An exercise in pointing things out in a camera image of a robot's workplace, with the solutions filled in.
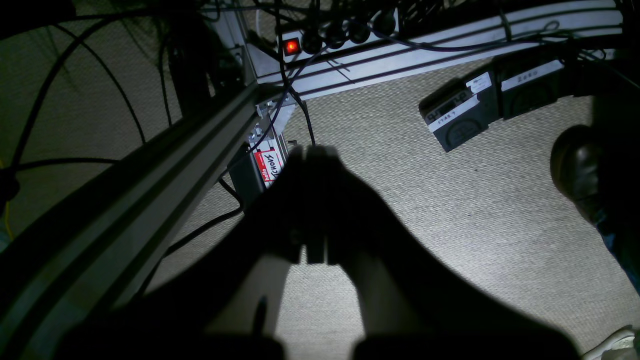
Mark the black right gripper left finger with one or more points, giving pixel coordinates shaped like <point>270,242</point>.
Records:
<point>220,307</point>

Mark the white power strip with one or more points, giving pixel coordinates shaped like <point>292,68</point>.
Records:
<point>460,36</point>

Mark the black box with red sticker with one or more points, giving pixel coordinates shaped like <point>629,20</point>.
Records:
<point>253,171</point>

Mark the black foot pedal zero label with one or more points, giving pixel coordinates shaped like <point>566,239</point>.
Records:
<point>529,80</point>

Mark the black foot pedal start label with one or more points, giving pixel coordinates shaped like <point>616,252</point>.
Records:
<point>462,108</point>

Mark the aluminium table frame rail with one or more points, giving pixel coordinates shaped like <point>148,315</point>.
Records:
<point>92,252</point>

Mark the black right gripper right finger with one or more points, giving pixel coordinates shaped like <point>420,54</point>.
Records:
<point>413,307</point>

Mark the dark leather shoe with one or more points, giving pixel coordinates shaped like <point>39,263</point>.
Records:
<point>578,169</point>

